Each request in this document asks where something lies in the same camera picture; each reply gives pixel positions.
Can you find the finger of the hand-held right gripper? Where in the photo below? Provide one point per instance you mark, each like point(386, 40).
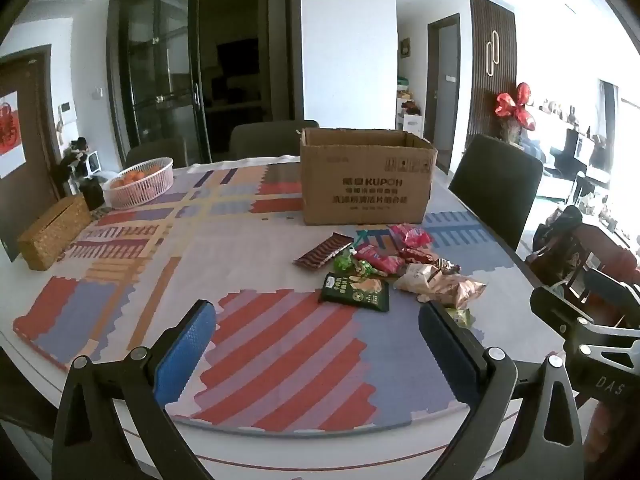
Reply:
point(607, 285)
point(555, 310)

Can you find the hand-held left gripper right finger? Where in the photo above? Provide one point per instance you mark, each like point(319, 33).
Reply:
point(450, 355)

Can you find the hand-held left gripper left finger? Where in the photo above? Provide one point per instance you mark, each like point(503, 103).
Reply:
point(185, 350)

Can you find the light green snack packet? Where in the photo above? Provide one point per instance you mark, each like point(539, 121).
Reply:
point(462, 316)

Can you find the pinkish beige snack packet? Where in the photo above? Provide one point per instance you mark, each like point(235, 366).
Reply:
point(455, 290)

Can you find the brown shiny candy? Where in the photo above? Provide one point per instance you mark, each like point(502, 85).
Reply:
point(447, 265)

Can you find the dark red snack bar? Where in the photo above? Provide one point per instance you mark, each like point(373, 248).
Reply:
point(419, 255)

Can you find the dark green chip packet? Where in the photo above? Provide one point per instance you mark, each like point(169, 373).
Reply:
point(355, 291)

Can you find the red snack packet brown picture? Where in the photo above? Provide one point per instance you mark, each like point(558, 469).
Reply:
point(382, 261)

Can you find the red snack packet blue label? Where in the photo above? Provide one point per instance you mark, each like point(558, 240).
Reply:
point(410, 236)

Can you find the bright green candy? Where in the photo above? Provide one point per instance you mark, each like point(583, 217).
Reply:
point(343, 261)

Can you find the brown striped snack packet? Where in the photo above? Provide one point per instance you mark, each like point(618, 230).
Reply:
point(322, 251)

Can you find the brown cardboard box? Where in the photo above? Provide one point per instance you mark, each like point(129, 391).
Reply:
point(365, 180)

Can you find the reddish brown wooden chair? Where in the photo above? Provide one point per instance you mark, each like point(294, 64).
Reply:
point(602, 247)

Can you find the black bag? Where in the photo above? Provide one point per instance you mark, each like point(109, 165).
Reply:
point(557, 232)

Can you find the dark upholstered chair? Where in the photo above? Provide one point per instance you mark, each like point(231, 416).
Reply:
point(155, 152)
point(272, 137)
point(495, 185)

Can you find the white basket with oranges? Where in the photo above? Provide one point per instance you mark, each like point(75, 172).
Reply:
point(142, 187)

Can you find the woven wicker tissue box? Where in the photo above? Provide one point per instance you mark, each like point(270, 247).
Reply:
point(52, 232)

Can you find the pile of oranges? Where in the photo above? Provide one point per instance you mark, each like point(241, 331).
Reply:
point(132, 177)

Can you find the small black box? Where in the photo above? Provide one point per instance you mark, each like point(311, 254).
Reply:
point(92, 194)

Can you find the red shiny bow decoration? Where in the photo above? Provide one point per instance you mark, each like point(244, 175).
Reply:
point(515, 107)

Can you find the brown wooden door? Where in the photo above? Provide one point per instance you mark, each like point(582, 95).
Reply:
point(30, 160)

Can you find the dark slatted wooden panel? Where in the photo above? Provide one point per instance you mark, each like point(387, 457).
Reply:
point(492, 60)

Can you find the dark framed doorway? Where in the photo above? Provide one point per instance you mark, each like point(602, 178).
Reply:
point(443, 82)

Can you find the red and white door poster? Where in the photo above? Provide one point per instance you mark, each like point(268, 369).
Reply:
point(9, 130)

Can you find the black glass sliding door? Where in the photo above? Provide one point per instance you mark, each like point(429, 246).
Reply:
point(165, 60)

